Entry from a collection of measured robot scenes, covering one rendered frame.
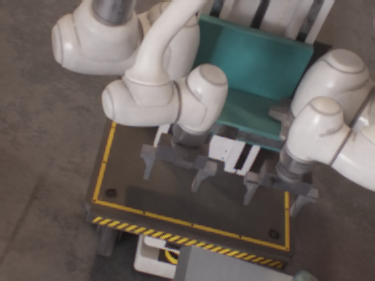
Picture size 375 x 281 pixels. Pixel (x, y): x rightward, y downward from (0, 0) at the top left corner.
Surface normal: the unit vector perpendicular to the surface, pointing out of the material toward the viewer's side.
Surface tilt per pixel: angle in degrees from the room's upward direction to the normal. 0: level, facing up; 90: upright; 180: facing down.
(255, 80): 90
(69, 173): 0
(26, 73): 0
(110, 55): 96
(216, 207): 0
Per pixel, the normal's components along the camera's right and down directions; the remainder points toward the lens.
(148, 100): 0.33, 0.29
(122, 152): 0.27, -0.68
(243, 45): -0.09, 0.69
